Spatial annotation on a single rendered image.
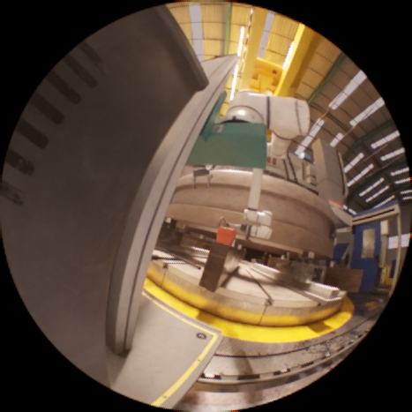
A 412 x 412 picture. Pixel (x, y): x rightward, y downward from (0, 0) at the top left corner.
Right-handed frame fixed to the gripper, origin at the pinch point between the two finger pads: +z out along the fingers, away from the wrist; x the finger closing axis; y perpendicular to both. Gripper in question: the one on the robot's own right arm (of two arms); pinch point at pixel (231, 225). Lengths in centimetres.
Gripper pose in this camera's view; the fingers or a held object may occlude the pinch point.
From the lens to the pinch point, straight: 116.6
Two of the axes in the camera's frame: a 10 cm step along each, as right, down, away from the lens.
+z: -9.1, -1.9, 3.8
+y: 2.9, -9.3, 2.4
